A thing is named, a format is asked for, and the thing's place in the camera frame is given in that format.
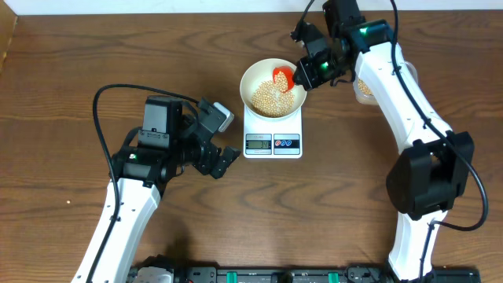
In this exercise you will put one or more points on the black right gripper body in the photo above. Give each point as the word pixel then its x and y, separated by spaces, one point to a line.
pixel 321 69

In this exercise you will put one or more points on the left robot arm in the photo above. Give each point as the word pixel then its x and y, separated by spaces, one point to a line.
pixel 137 183

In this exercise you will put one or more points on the cardboard box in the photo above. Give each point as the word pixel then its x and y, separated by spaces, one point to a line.
pixel 8 22

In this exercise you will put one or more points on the soybeans in scoop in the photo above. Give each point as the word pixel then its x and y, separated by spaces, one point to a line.
pixel 281 82

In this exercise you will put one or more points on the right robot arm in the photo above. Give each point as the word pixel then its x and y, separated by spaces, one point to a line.
pixel 434 162

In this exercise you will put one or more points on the white digital kitchen scale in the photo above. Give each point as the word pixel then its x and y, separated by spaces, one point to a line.
pixel 272 138

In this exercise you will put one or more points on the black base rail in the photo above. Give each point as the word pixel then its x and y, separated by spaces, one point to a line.
pixel 162 269

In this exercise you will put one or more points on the soybeans in bowl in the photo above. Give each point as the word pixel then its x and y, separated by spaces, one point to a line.
pixel 270 102

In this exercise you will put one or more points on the white ceramic bowl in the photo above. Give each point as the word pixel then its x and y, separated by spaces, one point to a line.
pixel 263 71

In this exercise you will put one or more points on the clear plastic container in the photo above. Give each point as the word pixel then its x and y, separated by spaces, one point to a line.
pixel 365 96

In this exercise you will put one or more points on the soybeans in container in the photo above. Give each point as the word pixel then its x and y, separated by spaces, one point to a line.
pixel 364 89

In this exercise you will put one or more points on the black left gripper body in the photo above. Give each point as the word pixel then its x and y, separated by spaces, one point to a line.
pixel 201 156

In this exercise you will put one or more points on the red plastic measuring scoop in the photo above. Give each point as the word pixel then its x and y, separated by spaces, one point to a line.
pixel 288 72

